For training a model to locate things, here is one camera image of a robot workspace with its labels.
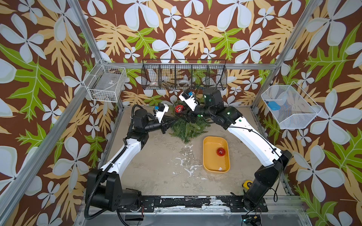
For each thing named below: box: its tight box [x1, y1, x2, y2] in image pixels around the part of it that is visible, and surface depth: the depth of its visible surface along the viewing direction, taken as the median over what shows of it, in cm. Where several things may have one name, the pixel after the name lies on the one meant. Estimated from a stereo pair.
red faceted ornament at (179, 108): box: [174, 104, 185, 113], surface depth 66 cm
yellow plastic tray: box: [202, 136, 231, 174], surface depth 92 cm
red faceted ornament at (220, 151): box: [216, 147, 226, 157], surface depth 91 cm
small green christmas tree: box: [169, 116, 212, 145], surface depth 77 cm
